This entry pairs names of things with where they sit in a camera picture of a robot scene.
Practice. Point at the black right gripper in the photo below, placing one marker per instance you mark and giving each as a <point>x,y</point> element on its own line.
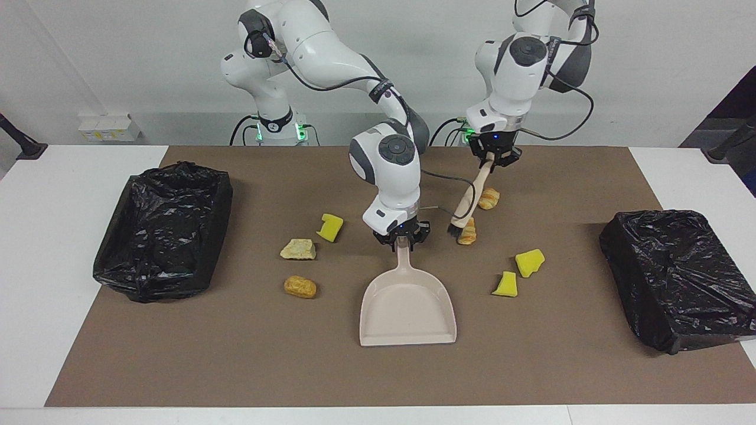
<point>416,230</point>

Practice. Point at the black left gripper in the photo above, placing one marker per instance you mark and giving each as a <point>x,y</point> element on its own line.
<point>496,144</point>

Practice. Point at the small toy croissant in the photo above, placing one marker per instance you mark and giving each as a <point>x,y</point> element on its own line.
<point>468,236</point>
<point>490,199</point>

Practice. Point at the beige hand brush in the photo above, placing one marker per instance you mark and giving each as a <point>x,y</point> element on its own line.
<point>466,203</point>

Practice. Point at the beige plastic dustpan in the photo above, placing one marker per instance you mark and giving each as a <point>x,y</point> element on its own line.
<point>407,313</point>

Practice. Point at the notched yellow sponge piece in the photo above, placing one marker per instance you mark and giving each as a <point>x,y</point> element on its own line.
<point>332,229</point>

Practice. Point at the pale bread chunk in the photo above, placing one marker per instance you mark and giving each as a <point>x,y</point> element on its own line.
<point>298,249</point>

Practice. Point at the large yellow sponge piece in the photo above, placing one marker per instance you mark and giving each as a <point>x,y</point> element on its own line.
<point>528,262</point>

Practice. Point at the wedge yellow sponge piece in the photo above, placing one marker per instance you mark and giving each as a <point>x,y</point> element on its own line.
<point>506,286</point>

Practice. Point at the brown bread roll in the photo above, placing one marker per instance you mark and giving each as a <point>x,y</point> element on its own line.
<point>300,287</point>

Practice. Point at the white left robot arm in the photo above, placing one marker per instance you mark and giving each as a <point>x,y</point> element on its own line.
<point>520,59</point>

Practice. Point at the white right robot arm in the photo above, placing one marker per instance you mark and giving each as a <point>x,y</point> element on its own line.
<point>331,53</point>

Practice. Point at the black bag-lined bin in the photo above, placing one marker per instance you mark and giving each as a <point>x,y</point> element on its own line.
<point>159,236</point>
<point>679,277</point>

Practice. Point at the brown table mat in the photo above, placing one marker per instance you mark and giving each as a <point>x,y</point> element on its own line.
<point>378,366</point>

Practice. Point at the black stand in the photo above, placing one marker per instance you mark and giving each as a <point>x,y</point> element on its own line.
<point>23,144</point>
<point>729,144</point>

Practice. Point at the dark background object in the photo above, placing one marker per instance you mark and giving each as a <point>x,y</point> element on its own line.
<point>744,106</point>

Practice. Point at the white wall socket box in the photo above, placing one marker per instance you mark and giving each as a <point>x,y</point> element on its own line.
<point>109,127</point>

